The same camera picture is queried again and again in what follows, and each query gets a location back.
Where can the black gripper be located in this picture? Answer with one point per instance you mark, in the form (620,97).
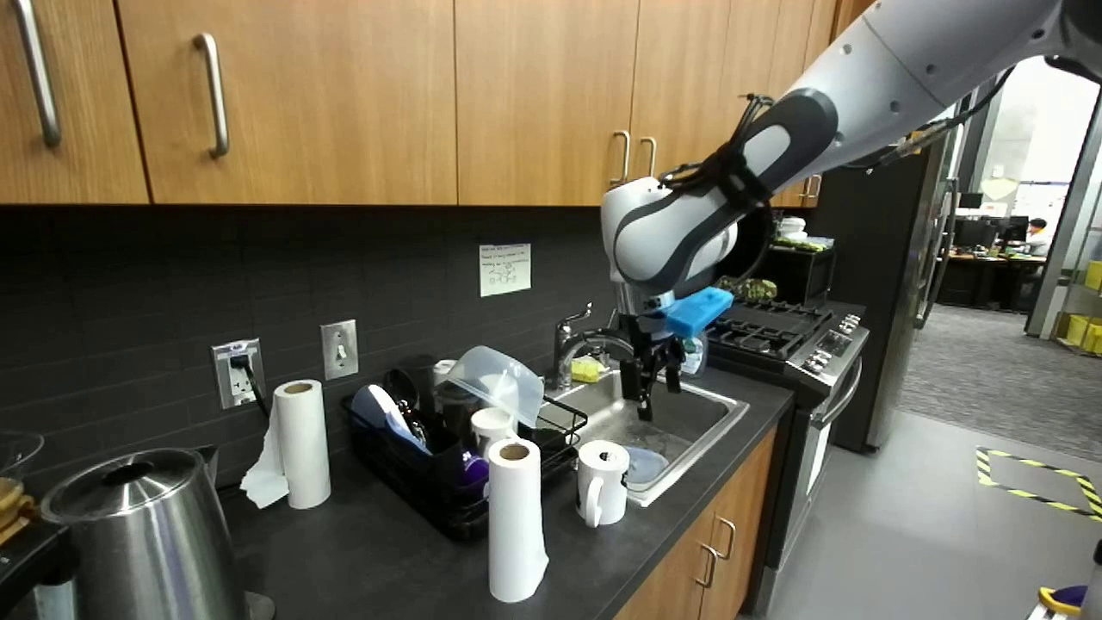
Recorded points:
(646,328)

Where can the white and black mug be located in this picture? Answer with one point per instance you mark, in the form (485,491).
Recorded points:
(603,484)

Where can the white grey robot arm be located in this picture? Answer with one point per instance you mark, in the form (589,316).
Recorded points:
(690,227)

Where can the blue dish soap bottle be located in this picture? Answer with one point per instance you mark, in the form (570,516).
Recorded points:
(694,360)

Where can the black dish rack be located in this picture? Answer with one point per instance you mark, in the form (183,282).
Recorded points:
(399,484)

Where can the stainless steel sink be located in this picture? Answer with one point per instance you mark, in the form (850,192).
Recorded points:
(690,418)

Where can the yellow sponge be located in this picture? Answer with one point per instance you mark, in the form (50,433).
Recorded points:
(585,370)

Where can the chrome faucet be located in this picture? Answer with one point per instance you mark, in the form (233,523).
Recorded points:
(570,339)

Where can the clear lid with blue clips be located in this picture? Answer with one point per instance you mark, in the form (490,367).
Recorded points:
(649,466)

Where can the green oven mitt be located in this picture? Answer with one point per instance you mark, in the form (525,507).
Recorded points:
(753,291)

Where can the black gas stove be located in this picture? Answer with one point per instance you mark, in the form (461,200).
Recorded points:
(780,333)

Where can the clear plastic container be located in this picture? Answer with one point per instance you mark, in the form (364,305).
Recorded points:
(499,381)

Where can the black countertop appliance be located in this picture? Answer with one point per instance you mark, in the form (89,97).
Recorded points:
(796,277)

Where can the wooden lower cabinet door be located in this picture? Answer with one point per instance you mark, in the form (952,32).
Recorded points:
(745,516)
(664,591)

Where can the wooden cabinet door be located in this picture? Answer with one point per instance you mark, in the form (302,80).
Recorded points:
(80,105)
(745,516)
(802,197)
(538,89)
(664,591)
(690,70)
(333,105)

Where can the small white cup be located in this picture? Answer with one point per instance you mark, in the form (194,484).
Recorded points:
(490,428)

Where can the white bowl with green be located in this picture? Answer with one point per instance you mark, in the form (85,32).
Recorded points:
(796,231)

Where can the purple cup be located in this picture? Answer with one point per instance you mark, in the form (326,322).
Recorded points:
(471,471)

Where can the white paper towel roll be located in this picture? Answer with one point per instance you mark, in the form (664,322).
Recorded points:
(517,528)
(302,442)

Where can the wooden upper cabinet door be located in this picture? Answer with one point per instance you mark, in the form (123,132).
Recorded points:
(802,197)
(333,105)
(80,105)
(690,70)
(538,89)

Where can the black refrigerator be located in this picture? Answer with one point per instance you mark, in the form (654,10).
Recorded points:
(878,287)

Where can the blue white plate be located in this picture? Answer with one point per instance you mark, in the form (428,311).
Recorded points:
(383,414)

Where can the office desk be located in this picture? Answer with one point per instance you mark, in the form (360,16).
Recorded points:
(987,268)

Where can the white paper towel roll back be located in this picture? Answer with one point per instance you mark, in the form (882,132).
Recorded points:
(302,442)

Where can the white purple yellow object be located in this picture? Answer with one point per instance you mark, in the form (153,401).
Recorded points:
(1060,601)

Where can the stainless steel kettle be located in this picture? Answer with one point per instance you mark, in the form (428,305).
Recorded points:
(150,539)

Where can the glass bowl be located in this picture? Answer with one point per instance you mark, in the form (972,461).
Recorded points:
(18,450)

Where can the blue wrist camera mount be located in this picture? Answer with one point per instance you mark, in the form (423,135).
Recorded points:
(695,311)

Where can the white paper wall notice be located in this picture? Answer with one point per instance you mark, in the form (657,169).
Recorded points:
(505,268)

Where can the wall light switch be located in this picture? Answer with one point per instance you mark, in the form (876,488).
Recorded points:
(337,348)

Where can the wall power outlet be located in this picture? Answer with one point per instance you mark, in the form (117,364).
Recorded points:
(240,372)

